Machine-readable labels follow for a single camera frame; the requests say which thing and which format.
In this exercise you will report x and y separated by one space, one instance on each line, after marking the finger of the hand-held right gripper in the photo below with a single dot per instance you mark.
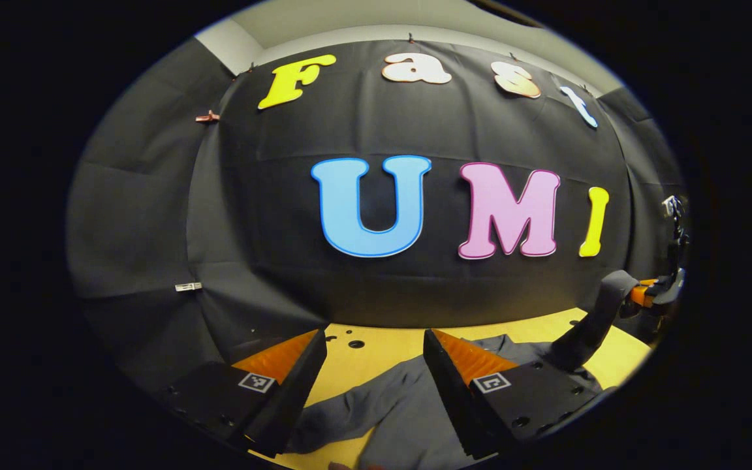
642 295

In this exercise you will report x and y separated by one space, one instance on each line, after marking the grey collared shirt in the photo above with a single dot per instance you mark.
408 405

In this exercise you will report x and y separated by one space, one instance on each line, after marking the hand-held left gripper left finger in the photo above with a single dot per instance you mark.
291 398

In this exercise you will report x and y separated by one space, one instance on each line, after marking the copper cloth clip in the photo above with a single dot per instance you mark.
207 117

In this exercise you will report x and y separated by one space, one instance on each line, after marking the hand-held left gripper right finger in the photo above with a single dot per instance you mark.
457 398

